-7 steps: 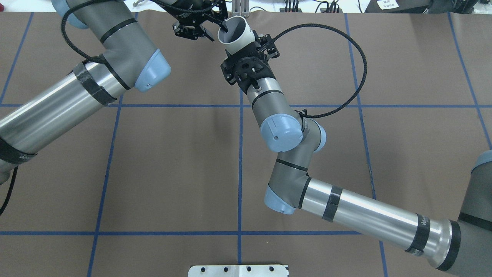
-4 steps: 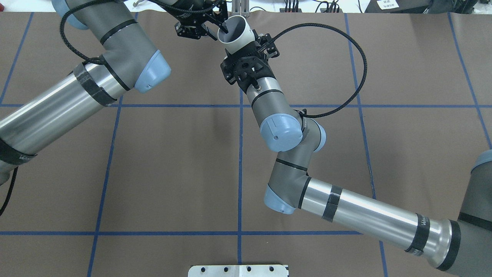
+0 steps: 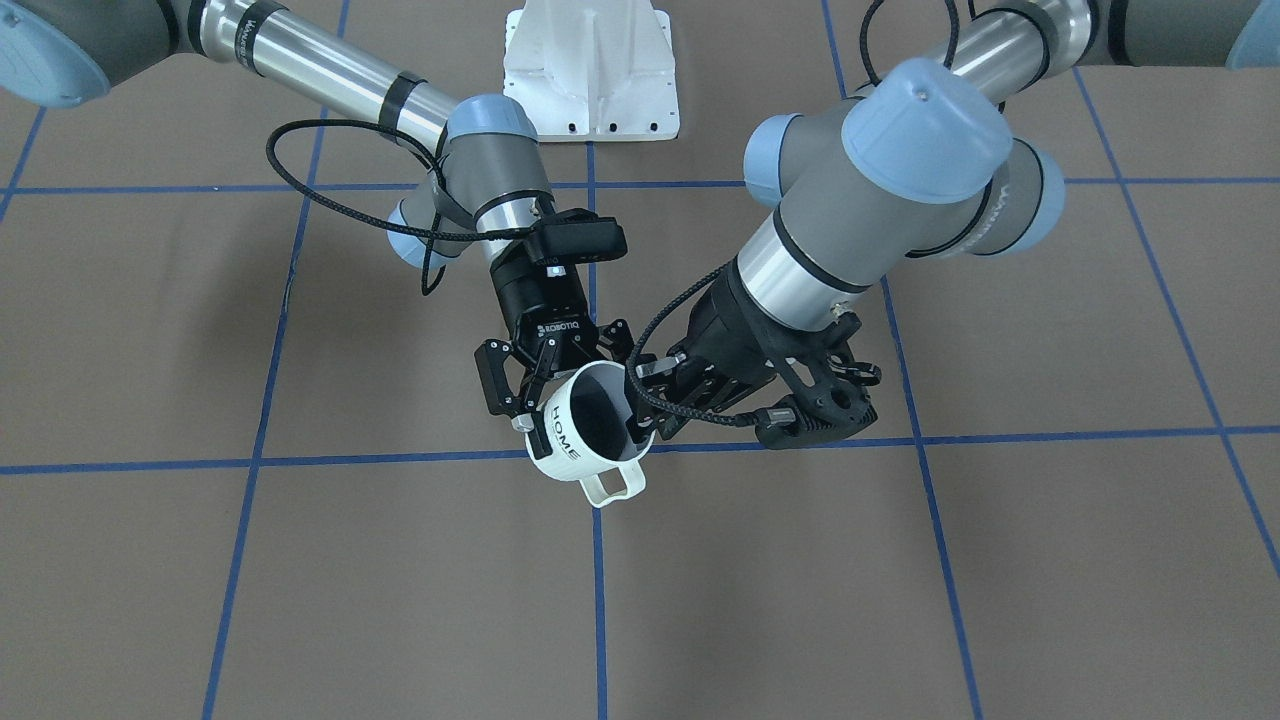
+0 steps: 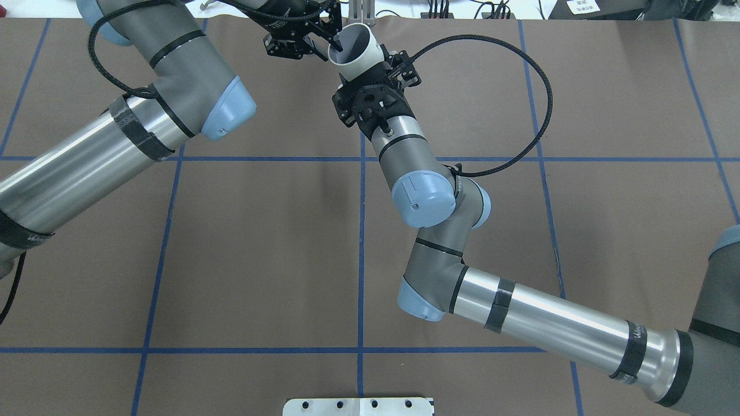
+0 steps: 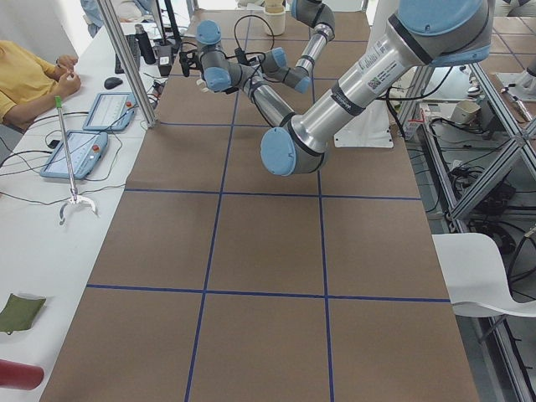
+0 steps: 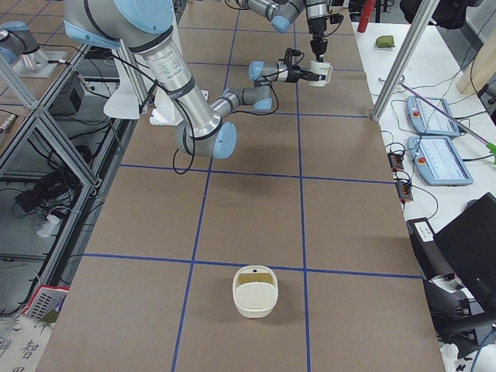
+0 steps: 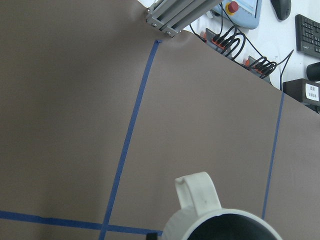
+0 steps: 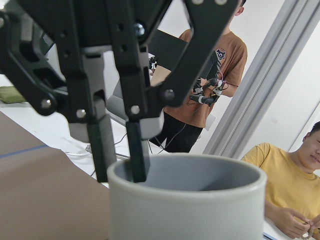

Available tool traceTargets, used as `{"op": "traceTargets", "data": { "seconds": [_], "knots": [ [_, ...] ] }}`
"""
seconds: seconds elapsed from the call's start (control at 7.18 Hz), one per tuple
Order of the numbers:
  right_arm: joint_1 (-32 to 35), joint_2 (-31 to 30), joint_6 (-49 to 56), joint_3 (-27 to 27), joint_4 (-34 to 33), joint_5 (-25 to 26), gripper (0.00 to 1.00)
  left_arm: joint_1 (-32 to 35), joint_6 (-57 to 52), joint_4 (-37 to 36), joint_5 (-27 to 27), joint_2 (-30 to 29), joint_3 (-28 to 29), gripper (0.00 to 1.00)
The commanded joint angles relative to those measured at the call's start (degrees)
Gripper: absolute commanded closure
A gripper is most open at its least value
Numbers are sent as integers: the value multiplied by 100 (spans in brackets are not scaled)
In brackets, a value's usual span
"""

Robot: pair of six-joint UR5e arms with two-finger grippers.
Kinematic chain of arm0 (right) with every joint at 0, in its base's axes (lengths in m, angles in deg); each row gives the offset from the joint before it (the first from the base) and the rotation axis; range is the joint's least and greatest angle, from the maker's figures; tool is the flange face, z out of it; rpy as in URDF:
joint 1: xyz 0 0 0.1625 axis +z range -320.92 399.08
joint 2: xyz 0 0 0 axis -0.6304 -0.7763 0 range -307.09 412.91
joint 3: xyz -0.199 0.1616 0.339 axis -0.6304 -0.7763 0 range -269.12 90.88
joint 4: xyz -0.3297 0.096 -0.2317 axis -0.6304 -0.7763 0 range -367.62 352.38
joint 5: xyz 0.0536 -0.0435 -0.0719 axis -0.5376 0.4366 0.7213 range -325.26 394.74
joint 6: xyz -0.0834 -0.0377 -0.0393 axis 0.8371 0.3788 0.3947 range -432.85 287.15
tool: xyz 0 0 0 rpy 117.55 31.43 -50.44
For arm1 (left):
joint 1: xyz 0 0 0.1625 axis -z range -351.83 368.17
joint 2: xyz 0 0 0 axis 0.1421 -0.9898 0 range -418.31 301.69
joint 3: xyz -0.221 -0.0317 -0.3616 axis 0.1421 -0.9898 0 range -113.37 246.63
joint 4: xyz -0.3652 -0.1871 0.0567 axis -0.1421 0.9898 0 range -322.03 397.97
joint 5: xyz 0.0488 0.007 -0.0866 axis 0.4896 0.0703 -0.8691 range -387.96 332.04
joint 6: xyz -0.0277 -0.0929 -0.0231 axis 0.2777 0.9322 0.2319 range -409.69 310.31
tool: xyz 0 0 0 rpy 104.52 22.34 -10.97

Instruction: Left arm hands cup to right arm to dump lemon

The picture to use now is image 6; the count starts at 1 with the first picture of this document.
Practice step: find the teach pendant far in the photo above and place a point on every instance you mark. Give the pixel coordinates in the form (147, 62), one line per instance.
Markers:
(425, 119)

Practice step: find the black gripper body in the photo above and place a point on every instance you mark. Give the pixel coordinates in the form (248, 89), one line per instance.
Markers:
(315, 25)
(295, 74)

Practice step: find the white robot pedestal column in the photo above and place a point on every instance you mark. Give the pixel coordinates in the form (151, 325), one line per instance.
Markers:
(170, 108)

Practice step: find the reacher grabber stick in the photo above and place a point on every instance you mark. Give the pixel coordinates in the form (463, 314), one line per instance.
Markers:
(489, 145)

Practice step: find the black label printer box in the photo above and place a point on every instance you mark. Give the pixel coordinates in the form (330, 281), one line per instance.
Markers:
(427, 253)

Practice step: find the teach pendant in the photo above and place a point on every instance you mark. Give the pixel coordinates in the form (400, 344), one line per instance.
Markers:
(438, 162)
(425, 119)

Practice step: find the black orange USB hub far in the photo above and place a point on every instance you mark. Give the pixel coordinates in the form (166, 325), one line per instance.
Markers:
(396, 161)

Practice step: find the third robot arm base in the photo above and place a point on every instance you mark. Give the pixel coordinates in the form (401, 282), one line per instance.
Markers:
(20, 49)

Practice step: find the teach pendant near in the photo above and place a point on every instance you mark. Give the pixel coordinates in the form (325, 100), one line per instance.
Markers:
(438, 162)

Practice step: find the white plastic basket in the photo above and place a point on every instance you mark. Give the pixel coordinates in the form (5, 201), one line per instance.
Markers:
(46, 298)

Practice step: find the black orange usb hub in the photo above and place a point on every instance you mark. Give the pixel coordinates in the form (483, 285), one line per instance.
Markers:
(396, 161)
(404, 191)

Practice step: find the white ribbed HOME mug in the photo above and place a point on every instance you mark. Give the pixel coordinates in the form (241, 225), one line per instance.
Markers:
(323, 70)

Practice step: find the green bean bag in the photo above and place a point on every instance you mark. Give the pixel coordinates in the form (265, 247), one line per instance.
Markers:
(385, 42)

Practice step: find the black orange USB hub near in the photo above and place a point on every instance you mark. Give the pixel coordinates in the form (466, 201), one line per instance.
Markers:
(404, 191)

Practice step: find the red cylinder bottle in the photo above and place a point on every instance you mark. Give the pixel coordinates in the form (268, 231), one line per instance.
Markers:
(366, 13)

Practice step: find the cream basket with handle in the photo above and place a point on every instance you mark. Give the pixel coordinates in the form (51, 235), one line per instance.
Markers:
(255, 291)

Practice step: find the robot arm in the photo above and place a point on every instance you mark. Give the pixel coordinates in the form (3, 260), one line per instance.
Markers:
(218, 137)
(283, 14)

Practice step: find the aluminium frame post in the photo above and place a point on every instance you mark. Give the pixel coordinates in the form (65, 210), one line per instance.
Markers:
(414, 34)

